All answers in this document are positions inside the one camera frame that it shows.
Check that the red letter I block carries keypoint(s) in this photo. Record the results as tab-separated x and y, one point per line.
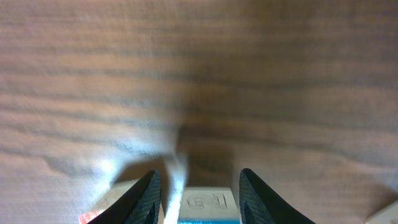
114	193

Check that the yellow top block right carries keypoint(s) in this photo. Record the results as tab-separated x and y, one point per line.
387	215

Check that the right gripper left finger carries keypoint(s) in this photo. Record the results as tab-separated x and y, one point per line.
139	205

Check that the blue number 2 block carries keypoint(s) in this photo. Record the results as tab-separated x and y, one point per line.
208	205

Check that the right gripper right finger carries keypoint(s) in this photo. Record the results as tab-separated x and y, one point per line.
260	204

